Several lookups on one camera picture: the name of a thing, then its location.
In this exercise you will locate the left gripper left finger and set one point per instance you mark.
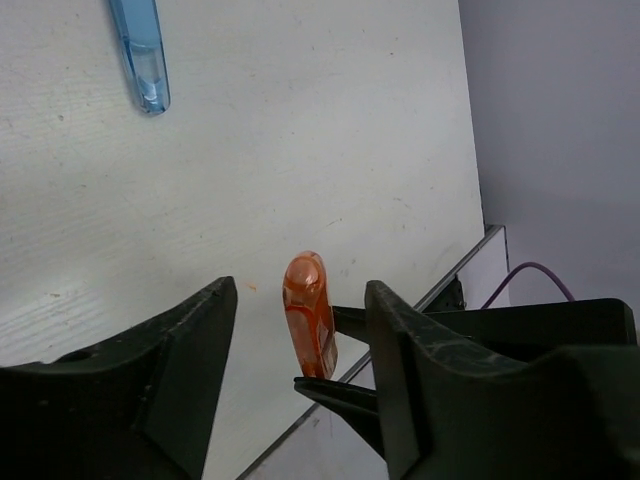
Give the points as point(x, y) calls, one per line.
point(138, 405)

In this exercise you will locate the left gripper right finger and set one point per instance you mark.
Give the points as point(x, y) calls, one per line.
point(450, 408)

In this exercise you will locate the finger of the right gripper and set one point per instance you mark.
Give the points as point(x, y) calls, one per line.
point(600, 322)
point(356, 405)

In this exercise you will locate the orange translucent highlighter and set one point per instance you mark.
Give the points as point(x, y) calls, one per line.
point(309, 315)

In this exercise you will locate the blue translucent highlighter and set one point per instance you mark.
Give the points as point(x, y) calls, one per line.
point(140, 40)

